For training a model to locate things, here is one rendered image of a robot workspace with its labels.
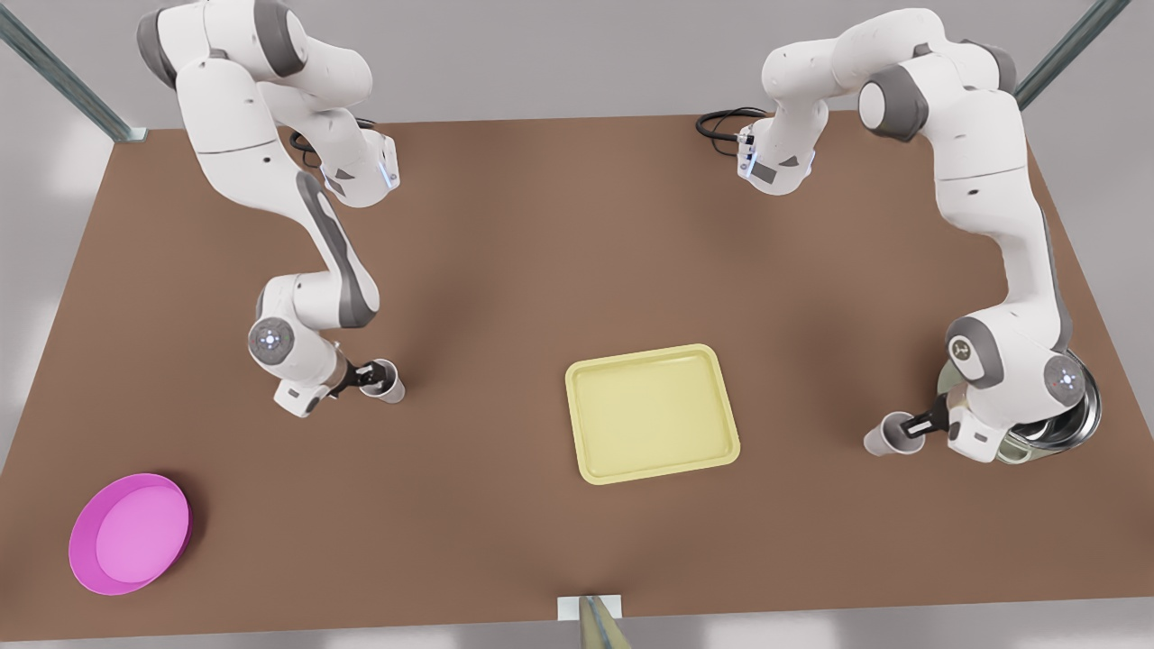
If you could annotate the pink round bowl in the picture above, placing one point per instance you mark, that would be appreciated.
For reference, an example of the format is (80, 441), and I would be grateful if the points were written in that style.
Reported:
(131, 534)

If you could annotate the silver frame post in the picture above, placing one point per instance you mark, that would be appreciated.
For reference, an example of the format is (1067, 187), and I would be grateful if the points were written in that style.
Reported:
(1068, 50)
(63, 81)
(597, 624)

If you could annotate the yellow rectangular tray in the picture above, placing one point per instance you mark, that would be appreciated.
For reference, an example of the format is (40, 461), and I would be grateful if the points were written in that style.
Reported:
(651, 415)

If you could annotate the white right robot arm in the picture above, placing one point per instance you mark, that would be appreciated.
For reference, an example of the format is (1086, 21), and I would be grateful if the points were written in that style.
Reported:
(236, 108)

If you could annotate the white IKEA cup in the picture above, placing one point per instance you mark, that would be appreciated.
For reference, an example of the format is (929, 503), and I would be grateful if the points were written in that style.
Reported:
(390, 385)
(883, 439)

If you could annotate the steel pot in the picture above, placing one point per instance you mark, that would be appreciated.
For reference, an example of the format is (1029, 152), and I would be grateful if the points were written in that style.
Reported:
(1078, 419)

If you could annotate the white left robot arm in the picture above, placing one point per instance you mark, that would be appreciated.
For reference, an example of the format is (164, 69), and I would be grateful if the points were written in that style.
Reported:
(983, 153)

